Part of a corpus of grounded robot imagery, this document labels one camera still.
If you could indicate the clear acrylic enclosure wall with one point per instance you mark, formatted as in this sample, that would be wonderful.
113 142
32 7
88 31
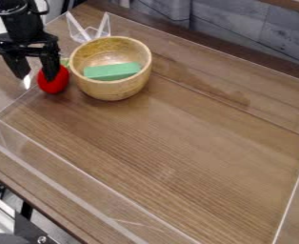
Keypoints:
191 163

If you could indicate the black metal bracket with bolt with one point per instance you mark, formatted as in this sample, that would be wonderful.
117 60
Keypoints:
31 232

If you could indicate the red plush fruit green leaf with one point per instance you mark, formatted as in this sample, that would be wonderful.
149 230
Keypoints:
59 84

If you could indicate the light wooden bowl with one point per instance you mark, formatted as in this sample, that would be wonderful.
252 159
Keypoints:
104 51

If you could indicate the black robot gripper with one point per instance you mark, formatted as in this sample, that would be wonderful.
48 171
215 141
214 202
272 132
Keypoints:
43 46

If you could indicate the green rectangular block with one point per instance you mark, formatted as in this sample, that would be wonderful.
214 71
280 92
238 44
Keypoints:
112 72

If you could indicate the black table leg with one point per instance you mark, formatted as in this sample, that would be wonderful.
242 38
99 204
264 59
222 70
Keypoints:
27 210

